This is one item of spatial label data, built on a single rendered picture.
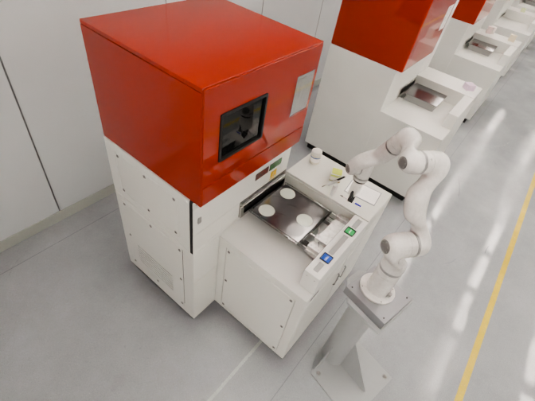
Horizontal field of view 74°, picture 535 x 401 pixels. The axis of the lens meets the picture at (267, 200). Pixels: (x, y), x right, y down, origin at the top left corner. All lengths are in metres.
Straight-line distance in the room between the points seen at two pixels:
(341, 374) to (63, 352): 1.81
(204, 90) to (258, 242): 1.05
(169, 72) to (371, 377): 2.26
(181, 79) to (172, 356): 1.83
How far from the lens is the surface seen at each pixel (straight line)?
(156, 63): 1.46
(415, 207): 1.65
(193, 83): 1.32
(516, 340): 3.56
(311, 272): 1.83
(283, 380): 2.59
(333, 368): 2.69
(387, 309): 1.97
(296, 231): 2.06
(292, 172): 2.33
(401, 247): 1.68
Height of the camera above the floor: 2.42
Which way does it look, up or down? 44 degrees down
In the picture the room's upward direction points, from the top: 11 degrees clockwise
